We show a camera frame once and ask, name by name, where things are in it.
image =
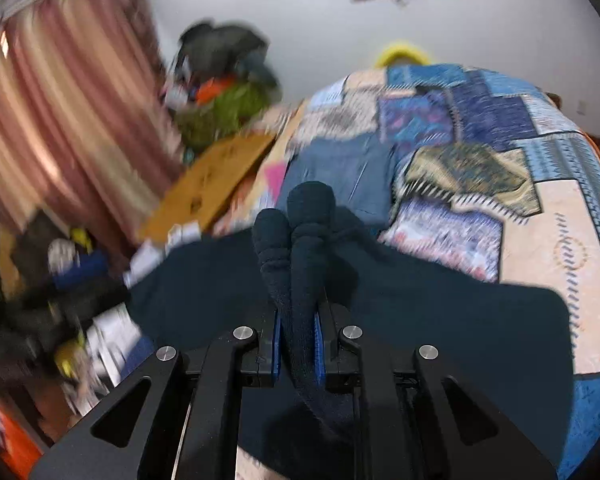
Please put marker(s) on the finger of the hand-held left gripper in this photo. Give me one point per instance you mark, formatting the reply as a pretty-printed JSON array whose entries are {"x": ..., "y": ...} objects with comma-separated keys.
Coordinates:
[{"x": 82, "y": 265}]

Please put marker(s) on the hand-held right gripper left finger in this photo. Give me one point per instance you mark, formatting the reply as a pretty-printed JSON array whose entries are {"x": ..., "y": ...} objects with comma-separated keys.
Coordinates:
[{"x": 278, "y": 350}]

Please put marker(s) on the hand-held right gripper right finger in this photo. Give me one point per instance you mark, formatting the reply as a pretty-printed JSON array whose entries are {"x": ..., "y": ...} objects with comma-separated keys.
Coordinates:
[{"x": 320, "y": 355}]

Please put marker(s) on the dark navy pants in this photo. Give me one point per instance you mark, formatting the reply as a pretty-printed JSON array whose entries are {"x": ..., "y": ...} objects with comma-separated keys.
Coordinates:
[{"x": 430, "y": 320}]

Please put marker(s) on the white patterned cloth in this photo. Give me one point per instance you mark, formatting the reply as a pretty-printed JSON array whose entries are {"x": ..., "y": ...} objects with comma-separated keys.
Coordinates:
[{"x": 155, "y": 255}]

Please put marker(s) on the orange plastic item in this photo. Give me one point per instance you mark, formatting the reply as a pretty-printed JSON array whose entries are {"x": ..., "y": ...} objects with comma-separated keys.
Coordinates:
[{"x": 17, "y": 455}]

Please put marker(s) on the wooden lap desk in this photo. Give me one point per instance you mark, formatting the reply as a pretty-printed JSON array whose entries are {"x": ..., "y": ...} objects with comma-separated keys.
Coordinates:
[{"x": 215, "y": 180}]

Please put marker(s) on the pink striped curtain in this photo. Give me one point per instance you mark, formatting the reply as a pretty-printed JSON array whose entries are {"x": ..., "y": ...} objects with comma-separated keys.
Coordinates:
[{"x": 55, "y": 110}]

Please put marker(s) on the pink cloth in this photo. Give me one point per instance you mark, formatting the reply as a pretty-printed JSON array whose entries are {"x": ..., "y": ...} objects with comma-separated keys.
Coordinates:
[{"x": 275, "y": 176}]

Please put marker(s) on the blue denim jeans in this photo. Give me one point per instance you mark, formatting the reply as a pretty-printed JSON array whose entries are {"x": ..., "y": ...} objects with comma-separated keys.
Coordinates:
[{"x": 345, "y": 170}]

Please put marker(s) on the green fabric storage bag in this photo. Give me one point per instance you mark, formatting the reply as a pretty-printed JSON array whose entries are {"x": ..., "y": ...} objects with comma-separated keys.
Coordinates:
[{"x": 220, "y": 110}]

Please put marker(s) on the orange box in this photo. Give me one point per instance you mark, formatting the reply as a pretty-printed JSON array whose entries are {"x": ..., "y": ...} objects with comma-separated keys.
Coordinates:
[{"x": 212, "y": 88}]

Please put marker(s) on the patchwork bedspread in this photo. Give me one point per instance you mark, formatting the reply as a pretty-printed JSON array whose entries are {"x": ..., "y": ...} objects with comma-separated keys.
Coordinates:
[{"x": 530, "y": 240}]

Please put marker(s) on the pile of dark clothes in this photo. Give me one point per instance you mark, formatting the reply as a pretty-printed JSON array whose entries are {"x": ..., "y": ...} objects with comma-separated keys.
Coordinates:
[{"x": 220, "y": 45}]

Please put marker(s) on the yellow foam tube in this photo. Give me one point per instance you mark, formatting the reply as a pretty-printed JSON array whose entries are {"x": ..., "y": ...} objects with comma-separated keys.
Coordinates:
[{"x": 402, "y": 54}]

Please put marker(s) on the wooden bed post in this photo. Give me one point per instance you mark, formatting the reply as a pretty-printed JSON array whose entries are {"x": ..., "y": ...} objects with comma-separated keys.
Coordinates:
[{"x": 555, "y": 100}]

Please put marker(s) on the white wall socket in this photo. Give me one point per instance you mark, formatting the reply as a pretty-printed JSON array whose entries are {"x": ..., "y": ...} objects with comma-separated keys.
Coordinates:
[{"x": 582, "y": 106}]

